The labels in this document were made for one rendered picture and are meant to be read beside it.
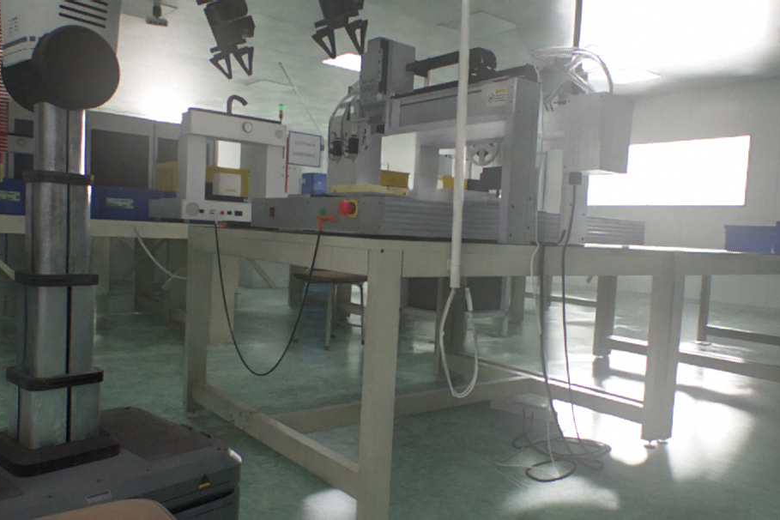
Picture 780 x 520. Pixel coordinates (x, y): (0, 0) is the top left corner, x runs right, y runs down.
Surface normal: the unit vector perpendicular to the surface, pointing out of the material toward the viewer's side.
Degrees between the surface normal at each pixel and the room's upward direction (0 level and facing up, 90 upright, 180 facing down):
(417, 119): 90
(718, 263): 90
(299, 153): 90
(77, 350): 90
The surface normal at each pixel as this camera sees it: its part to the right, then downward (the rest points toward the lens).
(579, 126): -0.78, 0.00
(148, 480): 0.57, -0.65
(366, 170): 0.62, 0.08
